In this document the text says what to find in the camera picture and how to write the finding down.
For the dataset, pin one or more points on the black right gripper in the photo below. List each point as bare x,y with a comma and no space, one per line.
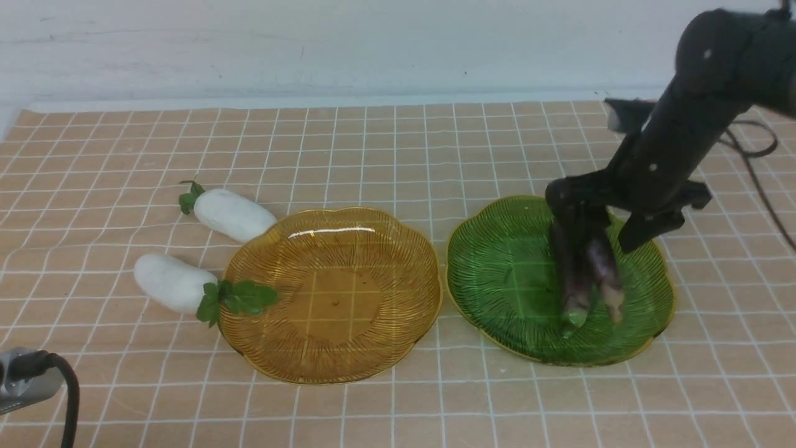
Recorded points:
649,176

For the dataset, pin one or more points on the purple eggplant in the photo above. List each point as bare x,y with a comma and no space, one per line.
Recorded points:
575,281
605,271

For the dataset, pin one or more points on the white radish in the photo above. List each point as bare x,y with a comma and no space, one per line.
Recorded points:
187,289
226,212

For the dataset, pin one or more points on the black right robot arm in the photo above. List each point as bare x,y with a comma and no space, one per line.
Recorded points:
726,62

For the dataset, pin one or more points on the green glass plate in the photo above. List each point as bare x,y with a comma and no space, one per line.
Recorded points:
502,277

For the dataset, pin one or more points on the amber glass plate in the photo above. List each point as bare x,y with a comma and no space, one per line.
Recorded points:
334,296

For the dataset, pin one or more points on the checkered orange tablecloth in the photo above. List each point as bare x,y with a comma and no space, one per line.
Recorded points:
85,194

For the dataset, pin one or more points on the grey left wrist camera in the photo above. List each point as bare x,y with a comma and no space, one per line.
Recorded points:
27,377

